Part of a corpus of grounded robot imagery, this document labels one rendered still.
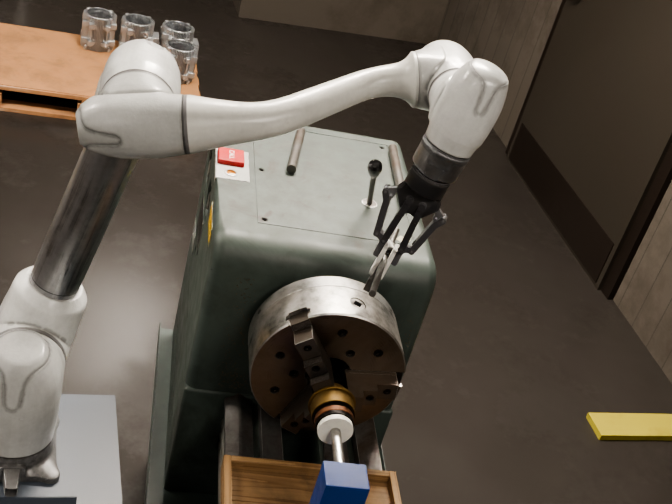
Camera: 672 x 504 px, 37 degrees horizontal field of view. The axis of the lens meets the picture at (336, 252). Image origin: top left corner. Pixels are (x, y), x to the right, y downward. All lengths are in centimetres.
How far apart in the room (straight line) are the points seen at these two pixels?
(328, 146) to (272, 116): 78
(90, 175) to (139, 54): 25
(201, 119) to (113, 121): 14
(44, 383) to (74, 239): 28
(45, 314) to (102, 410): 35
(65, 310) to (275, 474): 54
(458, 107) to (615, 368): 278
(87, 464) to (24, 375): 34
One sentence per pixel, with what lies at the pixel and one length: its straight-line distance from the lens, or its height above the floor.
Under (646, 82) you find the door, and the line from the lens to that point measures 466.
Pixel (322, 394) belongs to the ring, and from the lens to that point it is 193.
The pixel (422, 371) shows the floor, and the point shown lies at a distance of 389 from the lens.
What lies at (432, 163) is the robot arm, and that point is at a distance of 173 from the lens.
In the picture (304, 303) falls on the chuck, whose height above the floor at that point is 122.
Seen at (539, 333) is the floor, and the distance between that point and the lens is 435.
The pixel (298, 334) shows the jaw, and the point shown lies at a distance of 193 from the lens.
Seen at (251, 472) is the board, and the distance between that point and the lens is 207.
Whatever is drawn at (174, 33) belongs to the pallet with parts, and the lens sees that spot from 535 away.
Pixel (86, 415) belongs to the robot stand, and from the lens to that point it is 231.
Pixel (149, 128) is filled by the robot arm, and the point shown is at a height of 158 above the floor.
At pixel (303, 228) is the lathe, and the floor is 126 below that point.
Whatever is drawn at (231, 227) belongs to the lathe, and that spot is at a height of 125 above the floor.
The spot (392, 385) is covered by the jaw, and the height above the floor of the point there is 111.
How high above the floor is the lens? 237
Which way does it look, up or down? 33 degrees down
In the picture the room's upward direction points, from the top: 16 degrees clockwise
